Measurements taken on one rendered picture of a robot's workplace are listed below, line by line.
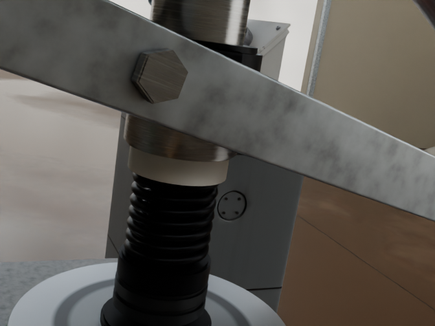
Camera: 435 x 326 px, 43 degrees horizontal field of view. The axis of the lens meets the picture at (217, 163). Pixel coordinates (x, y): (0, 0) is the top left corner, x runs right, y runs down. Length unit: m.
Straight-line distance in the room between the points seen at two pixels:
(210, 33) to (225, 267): 1.11
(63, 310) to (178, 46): 0.23
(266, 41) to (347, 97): 5.17
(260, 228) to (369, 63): 5.31
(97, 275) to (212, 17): 0.26
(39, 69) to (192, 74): 0.08
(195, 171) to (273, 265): 1.14
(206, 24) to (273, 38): 1.03
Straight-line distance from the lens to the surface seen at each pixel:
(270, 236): 1.44
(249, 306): 0.48
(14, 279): 0.55
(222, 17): 0.35
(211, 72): 0.31
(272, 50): 1.38
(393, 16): 6.75
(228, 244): 1.39
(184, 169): 0.35
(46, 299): 0.46
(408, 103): 7.11
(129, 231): 0.40
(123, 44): 0.29
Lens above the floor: 1.07
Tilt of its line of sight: 14 degrees down
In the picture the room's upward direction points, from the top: 9 degrees clockwise
